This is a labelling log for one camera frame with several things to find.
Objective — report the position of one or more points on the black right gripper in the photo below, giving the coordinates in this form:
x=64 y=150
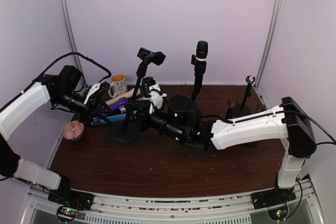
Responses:
x=141 y=113

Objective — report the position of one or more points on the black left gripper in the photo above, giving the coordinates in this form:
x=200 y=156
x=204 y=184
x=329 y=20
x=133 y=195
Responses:
x=86 y=116

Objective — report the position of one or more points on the silver glitter microphone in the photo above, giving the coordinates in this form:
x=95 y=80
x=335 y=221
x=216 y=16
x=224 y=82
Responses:
x=134 y=105

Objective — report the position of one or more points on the pale pink microphone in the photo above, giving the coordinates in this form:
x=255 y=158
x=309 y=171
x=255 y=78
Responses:
x=127 y=95

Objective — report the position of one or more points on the purple microphone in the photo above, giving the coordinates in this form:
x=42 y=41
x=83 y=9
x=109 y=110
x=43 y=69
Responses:
x=117 y=108

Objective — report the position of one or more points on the black stand with glitter microphone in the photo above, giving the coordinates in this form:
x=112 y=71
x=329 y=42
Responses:
x=126 y=132

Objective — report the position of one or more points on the black stand for purple microphone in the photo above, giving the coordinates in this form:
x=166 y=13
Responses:
x=233 y=108

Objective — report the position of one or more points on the black stand for pink microphone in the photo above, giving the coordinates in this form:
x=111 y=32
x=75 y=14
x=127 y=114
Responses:
x=244 y=109

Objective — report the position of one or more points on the blue microphone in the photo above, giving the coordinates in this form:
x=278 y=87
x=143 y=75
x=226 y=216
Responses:
x=112 y=118

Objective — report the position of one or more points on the black stand with blue microphone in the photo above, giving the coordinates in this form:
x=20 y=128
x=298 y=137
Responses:
x=251 y=144

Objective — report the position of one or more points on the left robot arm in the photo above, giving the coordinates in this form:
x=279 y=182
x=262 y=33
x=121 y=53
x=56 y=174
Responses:
x=60 y=91

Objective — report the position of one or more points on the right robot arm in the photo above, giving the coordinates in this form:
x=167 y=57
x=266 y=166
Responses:
x=180 y=119

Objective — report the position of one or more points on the black microphone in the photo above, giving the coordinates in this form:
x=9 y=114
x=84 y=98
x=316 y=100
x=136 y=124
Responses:
x=201 y=50

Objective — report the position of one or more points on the white floral ceramic mug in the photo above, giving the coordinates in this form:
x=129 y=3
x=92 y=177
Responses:
x=118 y=85

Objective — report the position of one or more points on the red patterned small bowl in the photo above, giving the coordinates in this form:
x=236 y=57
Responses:
x=73 y=131

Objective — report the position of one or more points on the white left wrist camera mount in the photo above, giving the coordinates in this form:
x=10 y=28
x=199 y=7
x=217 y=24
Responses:
x=96 y=90

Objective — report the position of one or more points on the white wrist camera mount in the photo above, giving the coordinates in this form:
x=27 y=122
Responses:
x=157 y=98
x=96 y=90

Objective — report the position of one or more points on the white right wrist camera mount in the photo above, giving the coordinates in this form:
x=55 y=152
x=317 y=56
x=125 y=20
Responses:
x=157 y=98

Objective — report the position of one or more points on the aluminium corner frame post left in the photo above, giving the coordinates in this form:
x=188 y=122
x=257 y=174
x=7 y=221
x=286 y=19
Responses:
x=68 y=26

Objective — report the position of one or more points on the aluminium corner frame post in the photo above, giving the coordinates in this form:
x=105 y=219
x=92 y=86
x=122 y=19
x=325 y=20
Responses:
x=269 y=40
x=68 y=26

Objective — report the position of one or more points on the aluminium corner frame post right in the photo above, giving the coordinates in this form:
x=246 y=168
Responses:
x=269 y=40

